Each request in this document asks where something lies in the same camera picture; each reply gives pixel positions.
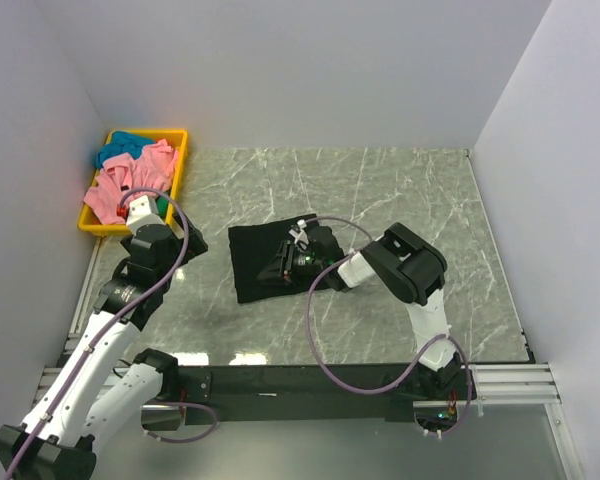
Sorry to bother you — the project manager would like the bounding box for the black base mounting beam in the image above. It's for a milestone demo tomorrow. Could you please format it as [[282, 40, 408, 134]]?
[[119, 363, 481, 429]]

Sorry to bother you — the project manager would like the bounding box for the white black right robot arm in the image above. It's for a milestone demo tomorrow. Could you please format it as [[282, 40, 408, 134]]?
[[257, 218, 466, 399]]

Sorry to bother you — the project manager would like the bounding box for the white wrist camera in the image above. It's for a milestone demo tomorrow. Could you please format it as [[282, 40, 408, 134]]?
[[116, 195, 164, 235], [289, 219, 309, 249]]

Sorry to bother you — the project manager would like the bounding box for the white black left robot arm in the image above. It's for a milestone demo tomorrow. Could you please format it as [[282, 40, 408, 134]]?
[[0, 214, 208, 479]]

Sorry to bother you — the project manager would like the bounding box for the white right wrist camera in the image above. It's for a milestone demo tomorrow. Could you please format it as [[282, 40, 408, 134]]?
[[289, 219, 309, 249]]

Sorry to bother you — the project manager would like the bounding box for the pink t shirt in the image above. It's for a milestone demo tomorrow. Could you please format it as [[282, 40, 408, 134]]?
[[84, 139, 179, 225]]

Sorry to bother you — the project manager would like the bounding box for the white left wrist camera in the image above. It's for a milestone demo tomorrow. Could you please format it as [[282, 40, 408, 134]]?
[[116, 195, 164, 235]]

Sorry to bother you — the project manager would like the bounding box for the black t shirt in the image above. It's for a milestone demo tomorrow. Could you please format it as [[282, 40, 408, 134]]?
[[228, 213, 321, 305]]

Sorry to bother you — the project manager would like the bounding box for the teal blue t shirt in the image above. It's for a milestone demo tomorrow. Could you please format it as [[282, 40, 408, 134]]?
[[94, 131, 155, 170]]

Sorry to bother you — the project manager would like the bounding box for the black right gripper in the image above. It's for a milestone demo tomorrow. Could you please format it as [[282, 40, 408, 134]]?
[[258, 240, 329, 288]]

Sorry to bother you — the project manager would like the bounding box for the aluminium extrusion rail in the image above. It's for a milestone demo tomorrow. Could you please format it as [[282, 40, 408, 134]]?
[[32, 363, 564, 409]]

